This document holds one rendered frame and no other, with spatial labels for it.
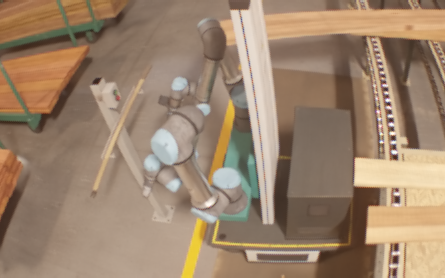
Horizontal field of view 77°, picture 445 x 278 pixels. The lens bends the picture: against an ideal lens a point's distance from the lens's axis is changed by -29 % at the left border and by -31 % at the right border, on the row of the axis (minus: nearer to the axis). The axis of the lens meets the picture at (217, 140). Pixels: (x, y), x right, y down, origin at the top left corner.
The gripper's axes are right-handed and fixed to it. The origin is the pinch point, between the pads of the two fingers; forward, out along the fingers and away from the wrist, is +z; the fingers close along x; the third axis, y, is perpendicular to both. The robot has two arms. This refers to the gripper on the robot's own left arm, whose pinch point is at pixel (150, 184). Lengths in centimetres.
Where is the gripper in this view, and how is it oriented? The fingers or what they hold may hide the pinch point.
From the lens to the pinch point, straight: 200.0
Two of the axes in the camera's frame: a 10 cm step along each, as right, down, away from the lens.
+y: -9.4, -3.4, -0.4
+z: -1.9, 4.3, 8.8
